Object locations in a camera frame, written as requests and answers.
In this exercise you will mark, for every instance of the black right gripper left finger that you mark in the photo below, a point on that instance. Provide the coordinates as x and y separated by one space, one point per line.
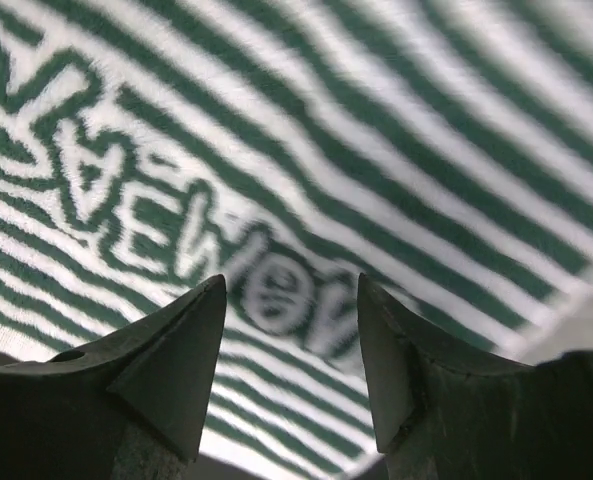
131 405

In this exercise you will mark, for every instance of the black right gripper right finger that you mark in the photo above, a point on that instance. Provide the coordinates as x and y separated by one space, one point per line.
444 409

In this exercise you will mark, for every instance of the green white striped towel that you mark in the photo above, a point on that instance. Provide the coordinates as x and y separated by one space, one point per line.
444 148

